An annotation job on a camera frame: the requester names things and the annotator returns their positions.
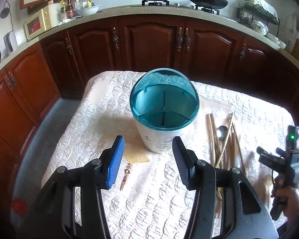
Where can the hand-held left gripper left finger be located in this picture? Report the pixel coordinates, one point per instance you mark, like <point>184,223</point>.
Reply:
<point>113,164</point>

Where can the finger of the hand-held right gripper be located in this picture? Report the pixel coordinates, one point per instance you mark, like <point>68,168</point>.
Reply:
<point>267,158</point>
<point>284,153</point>

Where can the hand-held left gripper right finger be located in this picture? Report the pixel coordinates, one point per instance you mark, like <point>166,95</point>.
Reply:
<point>183,165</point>

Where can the white ceramic spoon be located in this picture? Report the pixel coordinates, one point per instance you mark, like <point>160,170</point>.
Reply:
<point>237,163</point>

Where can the pile of wooden chopsticks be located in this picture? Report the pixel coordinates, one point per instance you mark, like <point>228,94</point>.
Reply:
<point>210,139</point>

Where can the teal lidded utensil holder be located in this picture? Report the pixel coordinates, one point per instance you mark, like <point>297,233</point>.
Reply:
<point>152,139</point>

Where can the metal spoon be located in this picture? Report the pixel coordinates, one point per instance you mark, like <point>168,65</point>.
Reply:
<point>221,130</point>

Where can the person's right hand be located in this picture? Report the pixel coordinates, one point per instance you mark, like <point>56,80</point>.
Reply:
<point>292,201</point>

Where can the yellow charm with tassel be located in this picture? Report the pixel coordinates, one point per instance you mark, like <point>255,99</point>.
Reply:
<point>137,157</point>

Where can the white quilted tablecloth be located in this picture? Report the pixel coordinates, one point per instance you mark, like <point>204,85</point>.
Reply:
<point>102,119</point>

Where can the small red object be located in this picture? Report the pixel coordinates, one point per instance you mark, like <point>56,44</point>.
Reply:
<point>19,206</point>

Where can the stack of white dishes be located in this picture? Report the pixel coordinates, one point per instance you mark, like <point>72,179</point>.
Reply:
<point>276,41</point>

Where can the dark wooden base cabinet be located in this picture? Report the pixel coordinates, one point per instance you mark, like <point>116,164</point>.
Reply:
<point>149,44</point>

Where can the floral ceramic pot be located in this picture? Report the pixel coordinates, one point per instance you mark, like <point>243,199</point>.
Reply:
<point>259,27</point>

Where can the cloth over dish rack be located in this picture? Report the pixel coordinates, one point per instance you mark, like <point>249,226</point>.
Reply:
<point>261,3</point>

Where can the grey stone countertop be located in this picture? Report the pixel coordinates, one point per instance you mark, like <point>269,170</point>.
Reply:
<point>129,13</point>

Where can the white bowl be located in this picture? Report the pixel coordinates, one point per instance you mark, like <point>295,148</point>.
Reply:
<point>88,11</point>

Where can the red label sauce bottle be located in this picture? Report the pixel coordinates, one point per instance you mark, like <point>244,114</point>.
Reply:
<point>70,11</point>

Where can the cream microwave oven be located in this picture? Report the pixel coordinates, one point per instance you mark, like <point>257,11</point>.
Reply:
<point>36,25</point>

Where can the green bottle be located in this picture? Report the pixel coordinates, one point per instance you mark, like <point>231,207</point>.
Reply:
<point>63,12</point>

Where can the gas stove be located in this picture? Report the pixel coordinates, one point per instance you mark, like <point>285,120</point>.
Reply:
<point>179,5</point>

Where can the clear glass jar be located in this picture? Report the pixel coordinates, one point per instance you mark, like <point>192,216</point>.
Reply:
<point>77,5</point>

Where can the yellow oil bottle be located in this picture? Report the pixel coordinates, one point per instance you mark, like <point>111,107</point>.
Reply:
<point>85,2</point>

